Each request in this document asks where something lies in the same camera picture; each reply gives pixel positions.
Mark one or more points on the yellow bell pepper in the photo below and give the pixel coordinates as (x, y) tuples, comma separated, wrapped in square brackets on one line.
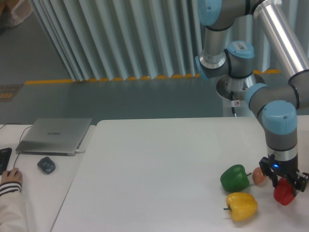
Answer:
[(240, 205)]

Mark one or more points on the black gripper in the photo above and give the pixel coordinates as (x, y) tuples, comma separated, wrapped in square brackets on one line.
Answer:
[(294, 181)]

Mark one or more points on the cardboard box with plastic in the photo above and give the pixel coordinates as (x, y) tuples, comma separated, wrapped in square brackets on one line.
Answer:
[(13, 13)]

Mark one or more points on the red bell pepper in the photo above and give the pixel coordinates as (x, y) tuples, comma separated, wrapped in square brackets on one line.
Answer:
[(283, 192)]

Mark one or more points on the black keyboard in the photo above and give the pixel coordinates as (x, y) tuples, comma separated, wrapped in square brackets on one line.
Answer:
[(4, 159)]

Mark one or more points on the silver closed laptop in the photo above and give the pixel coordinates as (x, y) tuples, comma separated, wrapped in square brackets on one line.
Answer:
[(54, 136)]

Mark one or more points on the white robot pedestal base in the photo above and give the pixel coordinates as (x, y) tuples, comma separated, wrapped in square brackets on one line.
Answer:
[(232, 91)]

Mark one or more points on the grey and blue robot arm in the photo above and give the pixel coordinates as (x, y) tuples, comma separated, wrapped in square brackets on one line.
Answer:
[(276, 108)]

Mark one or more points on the person's hand on mouse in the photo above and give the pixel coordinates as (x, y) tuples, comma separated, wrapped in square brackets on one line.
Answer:
[(11, 181)]

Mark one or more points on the green bell pepper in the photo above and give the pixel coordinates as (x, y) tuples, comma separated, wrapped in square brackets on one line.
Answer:
[(235, 179)]

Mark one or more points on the brown egg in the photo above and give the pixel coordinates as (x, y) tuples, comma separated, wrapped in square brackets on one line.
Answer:
[(258, 176)]

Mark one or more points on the white corrugated folding screen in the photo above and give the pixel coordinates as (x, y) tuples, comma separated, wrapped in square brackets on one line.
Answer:
[(137, 38)]

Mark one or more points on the white striped sleeve forearm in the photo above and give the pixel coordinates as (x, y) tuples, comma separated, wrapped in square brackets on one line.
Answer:
[(12, 208)]

